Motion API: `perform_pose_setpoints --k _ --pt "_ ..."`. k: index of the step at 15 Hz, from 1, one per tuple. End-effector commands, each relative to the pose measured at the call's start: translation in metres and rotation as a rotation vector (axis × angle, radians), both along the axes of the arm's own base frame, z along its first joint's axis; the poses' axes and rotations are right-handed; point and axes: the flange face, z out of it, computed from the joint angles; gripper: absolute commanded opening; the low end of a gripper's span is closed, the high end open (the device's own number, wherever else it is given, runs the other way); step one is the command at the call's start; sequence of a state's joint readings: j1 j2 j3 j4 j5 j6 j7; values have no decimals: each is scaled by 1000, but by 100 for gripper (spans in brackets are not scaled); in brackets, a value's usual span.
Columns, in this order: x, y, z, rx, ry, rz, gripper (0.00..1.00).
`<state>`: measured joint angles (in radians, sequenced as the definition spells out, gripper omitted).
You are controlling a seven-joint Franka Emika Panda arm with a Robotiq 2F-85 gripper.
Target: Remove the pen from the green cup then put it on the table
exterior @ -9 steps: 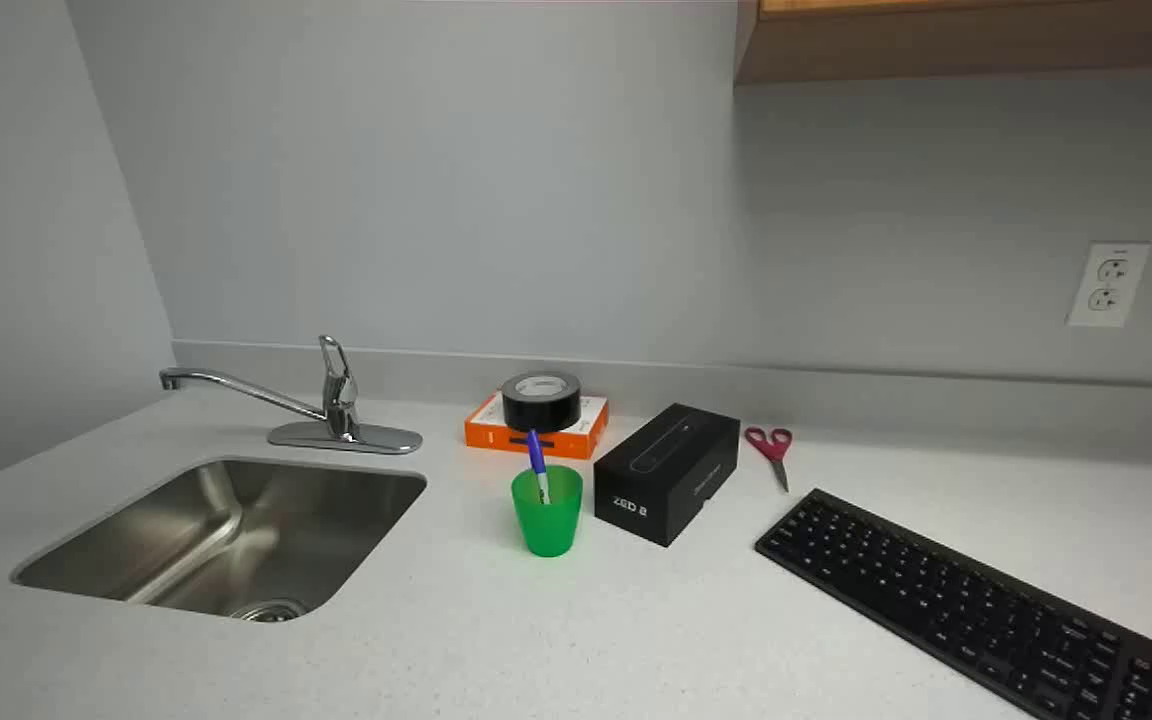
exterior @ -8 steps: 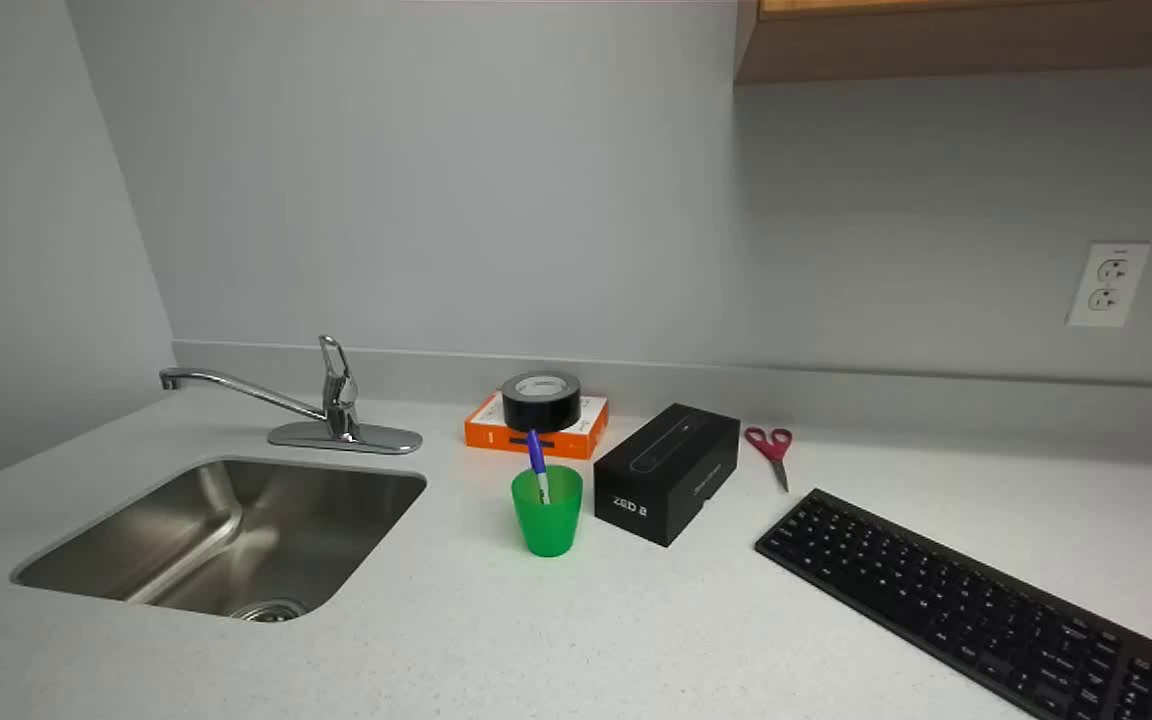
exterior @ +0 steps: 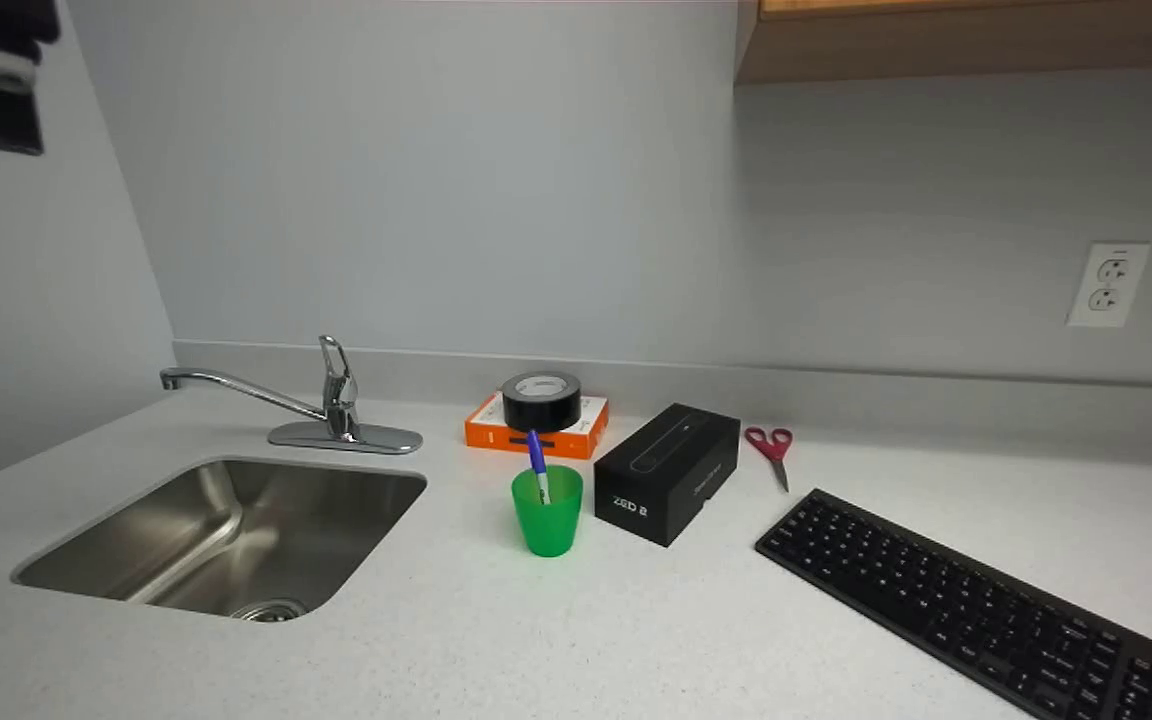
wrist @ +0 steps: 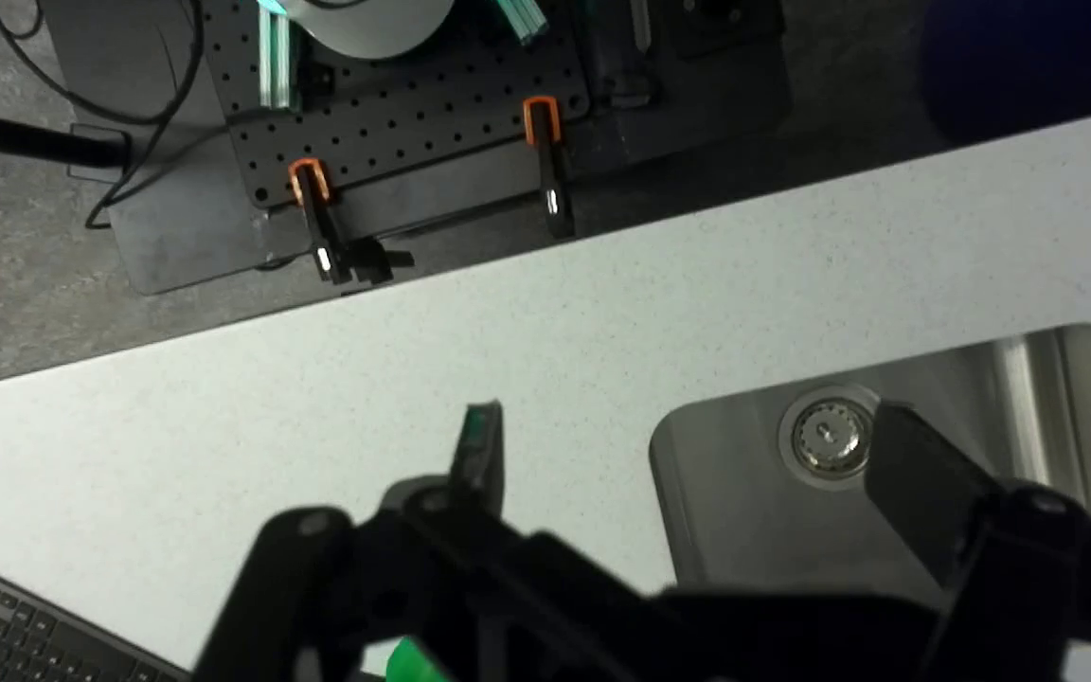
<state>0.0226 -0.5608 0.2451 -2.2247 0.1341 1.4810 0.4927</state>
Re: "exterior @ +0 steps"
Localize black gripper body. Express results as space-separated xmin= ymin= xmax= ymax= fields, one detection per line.
xmin=0 ymin=0 xmax=64 ymax=160

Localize blue and white pen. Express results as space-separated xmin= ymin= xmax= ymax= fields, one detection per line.
xmin=525 ymin=425 xmax=557 ymax=509

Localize green plastic cup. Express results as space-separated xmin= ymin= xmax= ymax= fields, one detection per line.
xmin=508 ymin=462 xmax=589 ymax=562

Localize chrome sink faucet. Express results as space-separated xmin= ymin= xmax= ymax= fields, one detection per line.
xmin=157 ymin=332 xmax=428 ymax=462

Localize stainless steel sink basin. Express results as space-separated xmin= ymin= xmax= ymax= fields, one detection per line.
xmin=9 ymin=456 xmax=432 ymax=627

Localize black tape roll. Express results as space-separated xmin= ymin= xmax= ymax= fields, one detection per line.
xmin=501 ymin=370 xmax=583 ymax=437

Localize flat orange box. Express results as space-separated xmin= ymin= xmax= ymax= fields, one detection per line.
xmin=458 ymin=393 xmax=613 ymax=464

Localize black rectangular box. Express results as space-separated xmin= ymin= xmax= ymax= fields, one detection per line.
xmin=593 ymin=400 xmax=742 ymax=553

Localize black computer keyboard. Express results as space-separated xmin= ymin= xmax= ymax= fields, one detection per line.
xmin=753 ymin=484 xmax=1152 ymax=720

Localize red handled scissors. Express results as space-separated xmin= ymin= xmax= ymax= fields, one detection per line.
xmin=738 ymin=419 xmax=796 ymax=496

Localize wooden wall cabinet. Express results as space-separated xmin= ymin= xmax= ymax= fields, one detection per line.
xmin=731 ymin=0 xmax=1152 ymax=89

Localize white wall power outlet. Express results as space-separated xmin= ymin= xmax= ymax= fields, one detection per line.
xmin=1062 ymin=242 xmax=1152 ymax=332

